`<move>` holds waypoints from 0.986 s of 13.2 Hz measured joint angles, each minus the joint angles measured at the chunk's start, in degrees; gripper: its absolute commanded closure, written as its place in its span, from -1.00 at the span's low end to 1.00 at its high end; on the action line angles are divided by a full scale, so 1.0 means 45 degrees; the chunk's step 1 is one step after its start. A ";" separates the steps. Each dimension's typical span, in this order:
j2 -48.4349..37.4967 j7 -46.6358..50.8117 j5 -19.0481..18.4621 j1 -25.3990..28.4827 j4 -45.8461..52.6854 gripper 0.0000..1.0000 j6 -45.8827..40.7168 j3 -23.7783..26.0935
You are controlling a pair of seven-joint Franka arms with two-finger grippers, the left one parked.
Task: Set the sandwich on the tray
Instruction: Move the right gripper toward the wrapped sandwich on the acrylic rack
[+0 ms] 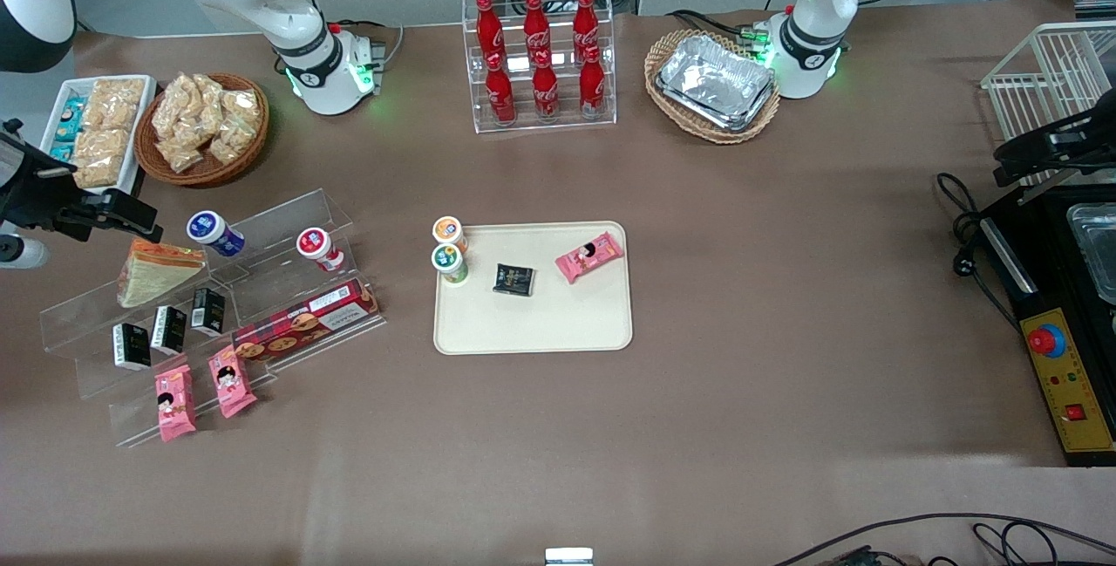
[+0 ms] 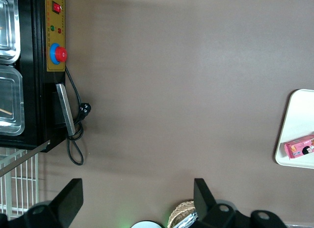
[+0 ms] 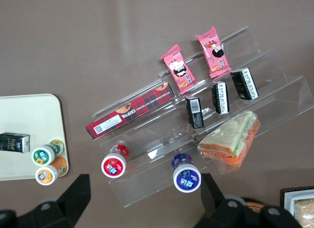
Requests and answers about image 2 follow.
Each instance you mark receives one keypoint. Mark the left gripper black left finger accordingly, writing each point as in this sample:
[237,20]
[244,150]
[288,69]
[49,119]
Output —
[66,203]

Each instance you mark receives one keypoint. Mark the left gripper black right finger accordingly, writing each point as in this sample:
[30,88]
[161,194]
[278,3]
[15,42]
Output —
[208,210]

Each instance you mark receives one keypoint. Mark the steel tray insert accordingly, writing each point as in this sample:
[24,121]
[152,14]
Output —
[17,95]
[13,29]

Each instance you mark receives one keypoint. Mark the cream plastic tray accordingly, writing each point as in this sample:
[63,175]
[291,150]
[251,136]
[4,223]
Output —
[296,115]

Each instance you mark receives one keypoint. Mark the aluminium foil container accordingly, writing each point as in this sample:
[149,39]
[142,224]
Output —
[187,220]

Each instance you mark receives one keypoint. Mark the wicker basket holding foil containers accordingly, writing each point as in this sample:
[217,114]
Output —
[179,210]

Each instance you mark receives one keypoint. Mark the silver flat lever bar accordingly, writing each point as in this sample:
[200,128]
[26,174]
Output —
[24,159]

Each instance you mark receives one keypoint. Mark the thin wooden stick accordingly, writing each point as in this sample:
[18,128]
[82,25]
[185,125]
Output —
[6,111]

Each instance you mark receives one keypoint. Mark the pink cartoon snack packet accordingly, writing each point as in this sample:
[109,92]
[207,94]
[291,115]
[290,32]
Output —
[300,147]

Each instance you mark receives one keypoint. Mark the black appliance with yellow panel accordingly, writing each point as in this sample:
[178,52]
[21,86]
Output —
[36,90]

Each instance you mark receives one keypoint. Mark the brown table cover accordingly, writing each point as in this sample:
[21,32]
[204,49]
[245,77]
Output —
[171,90]

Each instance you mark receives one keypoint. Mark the red emergency push button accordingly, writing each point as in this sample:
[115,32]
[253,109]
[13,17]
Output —
[60,54]

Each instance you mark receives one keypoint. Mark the red rocker switch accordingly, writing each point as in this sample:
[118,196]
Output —
[57,7]

